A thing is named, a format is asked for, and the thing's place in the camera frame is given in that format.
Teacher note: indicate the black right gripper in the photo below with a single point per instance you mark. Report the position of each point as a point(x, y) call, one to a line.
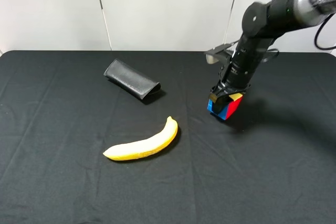
point(235, 75)

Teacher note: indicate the colourful puzzle cube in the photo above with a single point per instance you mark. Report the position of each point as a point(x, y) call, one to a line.
point(229, 106)

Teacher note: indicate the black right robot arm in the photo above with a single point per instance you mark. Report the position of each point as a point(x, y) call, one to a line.
point(262, 25)

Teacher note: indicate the black table cloth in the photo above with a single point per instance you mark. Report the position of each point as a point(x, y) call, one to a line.
point(272, 161)

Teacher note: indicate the yellow banana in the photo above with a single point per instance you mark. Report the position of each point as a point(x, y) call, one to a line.
point(144, 148)

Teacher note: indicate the black leather glasses case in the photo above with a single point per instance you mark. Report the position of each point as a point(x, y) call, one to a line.
point(131, 80)

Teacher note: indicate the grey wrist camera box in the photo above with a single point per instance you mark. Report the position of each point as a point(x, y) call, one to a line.
point(219, 54)

